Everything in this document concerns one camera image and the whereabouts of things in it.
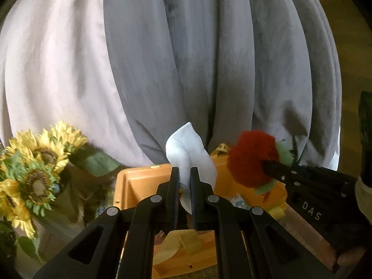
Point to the wide grey curtain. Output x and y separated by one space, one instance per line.
218 64

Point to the white sock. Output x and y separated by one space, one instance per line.
186 148

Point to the grey-green ribbed vase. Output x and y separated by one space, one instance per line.
72 206

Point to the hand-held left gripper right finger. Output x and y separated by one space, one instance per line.
194 197

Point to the pale pink curtain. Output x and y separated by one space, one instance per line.
58 64

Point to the white sheer curtain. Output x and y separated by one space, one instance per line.
337 145

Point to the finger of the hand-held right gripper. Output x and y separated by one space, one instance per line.
305 177

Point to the artificial sunflower bouquet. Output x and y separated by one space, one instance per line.
35 177

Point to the red and green plush toy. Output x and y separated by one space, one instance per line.
250 157

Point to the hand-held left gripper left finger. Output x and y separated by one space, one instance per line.
176 197

